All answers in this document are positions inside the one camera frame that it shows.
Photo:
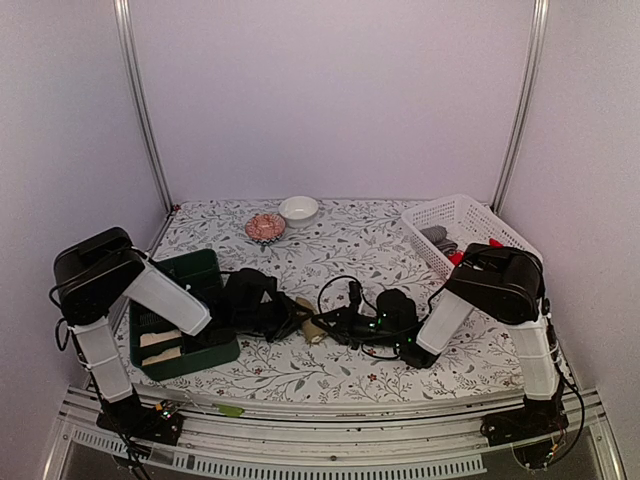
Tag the grey striped garment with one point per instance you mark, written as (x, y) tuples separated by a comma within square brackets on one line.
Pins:
[(438, 236)]

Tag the aluminium frame post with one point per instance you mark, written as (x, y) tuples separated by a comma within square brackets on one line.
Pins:
[(133, 71), (531, 69)]

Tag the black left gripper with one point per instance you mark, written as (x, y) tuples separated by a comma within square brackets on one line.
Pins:
[(290, 321)]

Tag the aluminium front rail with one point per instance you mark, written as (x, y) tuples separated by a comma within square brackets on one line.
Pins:
[(428, 439)]

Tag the green tape scrap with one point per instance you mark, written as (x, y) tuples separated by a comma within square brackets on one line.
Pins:
[(229, 410)]

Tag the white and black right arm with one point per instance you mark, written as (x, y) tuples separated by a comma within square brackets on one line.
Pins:
[(504, 283)]

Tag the white ceramic bowl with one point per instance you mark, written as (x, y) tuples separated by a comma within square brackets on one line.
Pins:
[(298, 211)]

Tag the left aluminium frame post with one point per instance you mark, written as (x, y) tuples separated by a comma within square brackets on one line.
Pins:
[(133, 71)]

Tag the red garment with white print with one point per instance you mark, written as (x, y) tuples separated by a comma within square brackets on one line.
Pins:
[(457, 257)]

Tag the cream rolled underwear front slot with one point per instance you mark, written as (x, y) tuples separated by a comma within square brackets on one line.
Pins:
[(166, 355)]

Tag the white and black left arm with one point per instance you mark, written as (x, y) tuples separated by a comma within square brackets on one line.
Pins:
[(190, 314)]

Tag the khaki tan underwear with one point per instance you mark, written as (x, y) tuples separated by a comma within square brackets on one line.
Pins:
[(312, 334)]

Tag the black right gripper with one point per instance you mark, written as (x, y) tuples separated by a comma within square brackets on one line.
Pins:
[(343, 324)]

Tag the white plastic laundry basket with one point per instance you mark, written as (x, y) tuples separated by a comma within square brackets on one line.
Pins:
[(466, 221)]

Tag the grey striped rolled underwear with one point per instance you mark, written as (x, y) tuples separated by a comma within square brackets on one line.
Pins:
[(148, 319)]

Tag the pink patterned small bowl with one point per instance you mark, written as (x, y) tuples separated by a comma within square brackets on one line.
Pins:
[(265, 229)]

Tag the dark green divided organizer tray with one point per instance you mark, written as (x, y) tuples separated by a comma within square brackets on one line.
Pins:
[(214, 346)]

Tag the cream rolled underwear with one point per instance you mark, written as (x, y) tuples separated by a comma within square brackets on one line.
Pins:
[(164, 339)]

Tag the right aluminium frame post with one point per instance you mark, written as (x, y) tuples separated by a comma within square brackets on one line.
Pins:
[(531, 69)]

